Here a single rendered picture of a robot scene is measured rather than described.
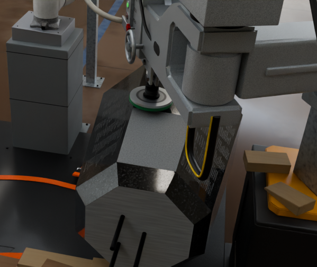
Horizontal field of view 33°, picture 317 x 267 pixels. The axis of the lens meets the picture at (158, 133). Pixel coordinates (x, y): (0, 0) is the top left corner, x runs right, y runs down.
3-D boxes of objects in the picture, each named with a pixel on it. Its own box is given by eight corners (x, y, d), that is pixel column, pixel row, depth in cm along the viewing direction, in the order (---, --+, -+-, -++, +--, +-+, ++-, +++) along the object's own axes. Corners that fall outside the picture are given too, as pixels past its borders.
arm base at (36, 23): (28, 29, 332) (28, 20, 329) (33, 17, 351) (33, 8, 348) (57, 32, 334) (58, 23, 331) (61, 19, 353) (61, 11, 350)
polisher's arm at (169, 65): (235, 150, 196) (261, 23, 170) (176, 156, 190) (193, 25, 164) (175, 64, 255) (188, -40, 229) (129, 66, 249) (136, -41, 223)
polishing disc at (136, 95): (142, 112, 252) (142, 109, 251) (122, 91, 267) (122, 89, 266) (180, 104, 262) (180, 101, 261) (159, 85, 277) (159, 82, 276)
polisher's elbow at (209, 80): (219, 79, 202) (227, 30, 192) (243, 104, 187) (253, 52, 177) (173, 83, 196) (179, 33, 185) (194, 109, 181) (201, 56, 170)
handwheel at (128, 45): (152, 69, 233) (155, 36, 225) (129, 70, 230) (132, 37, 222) (143, 54, 245) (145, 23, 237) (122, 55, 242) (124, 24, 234)
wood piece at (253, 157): (284, 161, 251) (286, 152, 249) (288, 173, 243) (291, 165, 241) (242, 158, 250) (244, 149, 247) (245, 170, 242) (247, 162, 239)
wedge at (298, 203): (313, 209, 223) (316, 199, 220) (296, 216, 218) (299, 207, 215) (280, 183, 237) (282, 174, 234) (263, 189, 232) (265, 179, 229)
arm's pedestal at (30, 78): (2, 151, 371) (-6, 44, 329) (27, 115, 414) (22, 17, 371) (73, 161, 368) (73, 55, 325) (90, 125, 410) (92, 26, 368)
